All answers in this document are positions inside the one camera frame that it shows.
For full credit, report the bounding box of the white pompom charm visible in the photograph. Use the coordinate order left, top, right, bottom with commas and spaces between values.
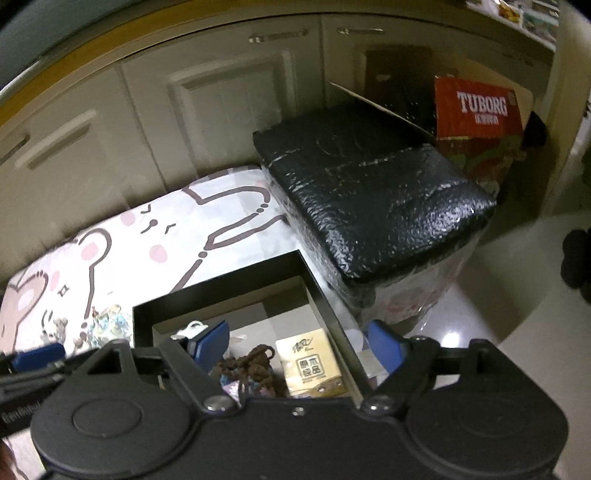
172, 320, 208, 340

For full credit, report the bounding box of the dark multicolour crochet piece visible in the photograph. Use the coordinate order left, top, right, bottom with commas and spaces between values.
208, 344, 289, 400

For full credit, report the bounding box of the cream cabinet door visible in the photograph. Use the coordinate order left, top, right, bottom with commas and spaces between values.
0, 65, 174, 273
320, 14, 555, 139
119, 23, 326, 195

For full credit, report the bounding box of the grey crochet doll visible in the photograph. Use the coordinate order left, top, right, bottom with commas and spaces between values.
46, 316, 90, 346

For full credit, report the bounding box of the bear printed blanket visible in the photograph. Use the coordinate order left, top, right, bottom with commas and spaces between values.
0, 167, 324, 361

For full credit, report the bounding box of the black plastic-wrapped ottoman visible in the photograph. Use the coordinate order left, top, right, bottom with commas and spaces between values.
252, 102, 498, 333

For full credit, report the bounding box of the cream cabinet with doors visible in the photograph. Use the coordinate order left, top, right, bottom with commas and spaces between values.
0, 0, 557, 109

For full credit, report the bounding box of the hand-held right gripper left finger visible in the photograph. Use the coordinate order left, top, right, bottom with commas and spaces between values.
83, 320, 238, 416

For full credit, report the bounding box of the red beer carton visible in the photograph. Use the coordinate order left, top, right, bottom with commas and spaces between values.
434, 75, 527, 199

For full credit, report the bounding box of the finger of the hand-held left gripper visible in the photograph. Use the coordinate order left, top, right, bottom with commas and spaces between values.
0, 364, 69, 402
0, 343, 66, 376

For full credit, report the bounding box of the blue floral drawstring pouch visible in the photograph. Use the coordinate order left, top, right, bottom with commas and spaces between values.
85, 302, 134, 344

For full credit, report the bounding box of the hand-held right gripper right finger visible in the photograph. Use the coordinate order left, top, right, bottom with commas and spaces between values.
360, 320, 513, 416

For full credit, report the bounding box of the row of colourful packages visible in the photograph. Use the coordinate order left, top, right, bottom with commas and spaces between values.
466, 0, 561, 44

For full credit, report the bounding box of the black cardboard box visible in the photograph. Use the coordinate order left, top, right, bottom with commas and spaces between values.
132, 249, 370, 407

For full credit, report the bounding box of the brown cardboard box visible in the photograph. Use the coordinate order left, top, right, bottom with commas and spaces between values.
325, 44, 437, 137

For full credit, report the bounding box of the yellow tissue packet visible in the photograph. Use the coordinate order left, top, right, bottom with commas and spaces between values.
276, 329, 352, 398

